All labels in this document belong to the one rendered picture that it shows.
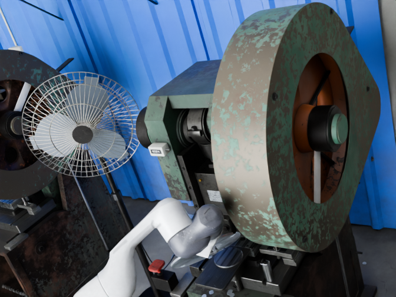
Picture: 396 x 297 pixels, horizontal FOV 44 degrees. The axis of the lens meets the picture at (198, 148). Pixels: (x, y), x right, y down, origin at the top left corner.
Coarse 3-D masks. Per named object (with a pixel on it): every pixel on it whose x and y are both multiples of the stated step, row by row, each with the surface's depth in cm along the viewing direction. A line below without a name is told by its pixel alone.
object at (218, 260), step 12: (228, 252) 209; (240, 252) 207; (216, 264) 205; (228, 264) 203; (240, 264) 201; (204, 276) 201; (216, 276) 199; (228, 276) 197; (240, 276) 206; (216, 288) 193; (228, 288) 209; (240, 288) 206
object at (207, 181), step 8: (208, 160) 204; (200, 168) 200; (208, 168) 198; (200, 176) 197; (208, 176) 194; (200, 184) 199; (208, 184) 197; (216, 184) 194; (208, 192) 199; (216, 192) 196; (208, 200) 202; (216, 200) 199; (224, 208) 199; (224, 216) 200; (224, 224) 199; (232, 224) 199; (224, 232) 202
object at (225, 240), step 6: (228, 234) 178; (234, 234) 181; (222, 240) 182; (228, 240) 187; (234, 240) 193; (216, 246) 191; (222, 246) 193; (180, 258) 177; (186, 258) 182; (192, 258) 188; (198, 258) 193; (204, 258) 199; (174, 264) 182; (180, 264) 187; (186, 264) 193
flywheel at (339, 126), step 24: (312, 72) 173; (336, 72) 183; (312, 96) 174; (336, 96) 189; (312, 120) 160; (336, 120) 158; (312, 144) 162; (336, 144) 163; (312, 168) 184; (336, 168) 189; (312, 192) 177
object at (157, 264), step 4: (156, 260) 222; (160, 260) 222; (152, 264) 221; (156, 264) 220; (160, 264) 219; (164, 264) 220; (148, 268) 219; (152, 268) 218; (156, 268) 217; (160, 268) 218
